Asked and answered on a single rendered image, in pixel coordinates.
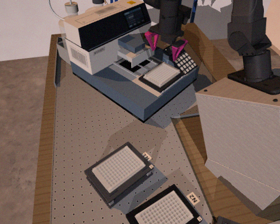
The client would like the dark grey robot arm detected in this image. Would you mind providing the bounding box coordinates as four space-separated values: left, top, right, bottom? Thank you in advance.
143 0 280 95

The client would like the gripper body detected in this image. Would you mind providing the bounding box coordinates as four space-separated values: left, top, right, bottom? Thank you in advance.
148 14 185 48

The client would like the white well plate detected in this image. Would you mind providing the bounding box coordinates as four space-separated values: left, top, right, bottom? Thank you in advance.
92 146 146 193
135 190 193 224
143 62 180 87

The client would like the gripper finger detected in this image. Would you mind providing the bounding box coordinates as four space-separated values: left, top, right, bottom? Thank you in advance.
145 31 159 51
172 39 188 61

